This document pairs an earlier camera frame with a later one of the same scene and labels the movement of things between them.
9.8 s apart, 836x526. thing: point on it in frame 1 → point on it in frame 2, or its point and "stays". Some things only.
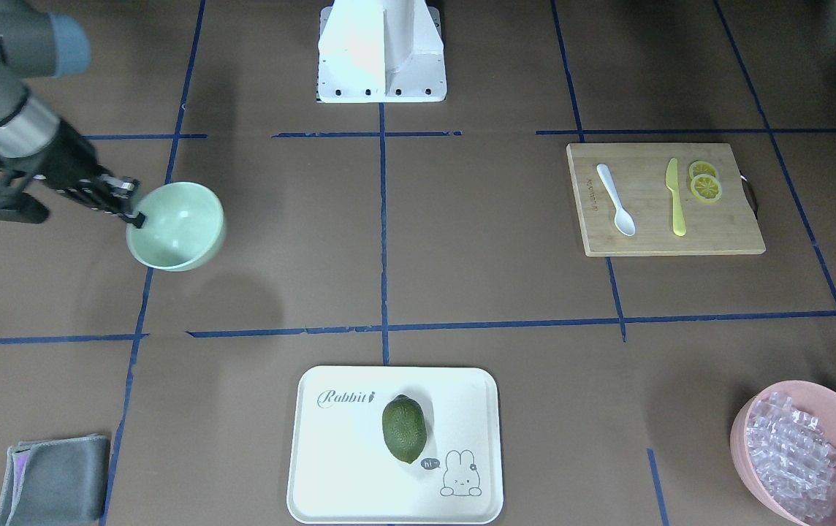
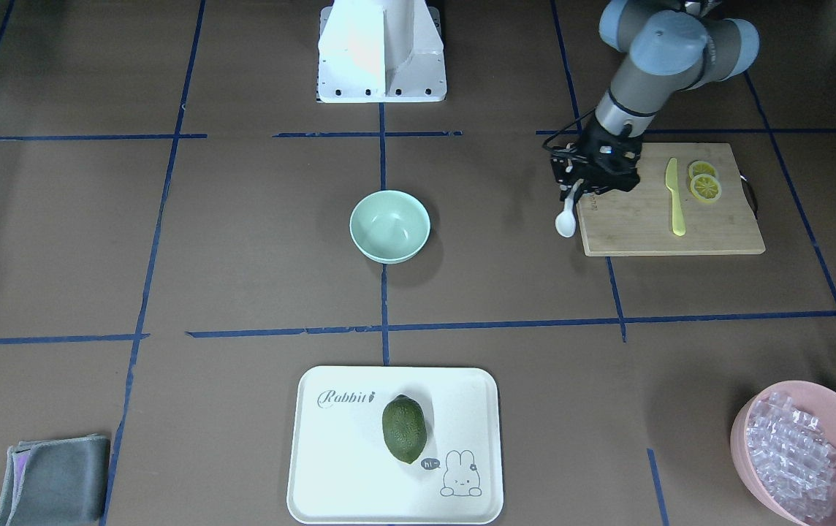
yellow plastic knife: (672, 183) stays
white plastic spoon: (623, 218) → (565, 223)
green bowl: (183, 228) → (389, 226)
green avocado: (405, 427) stays
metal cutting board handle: (750, 193) stays
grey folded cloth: (62, 481) stays
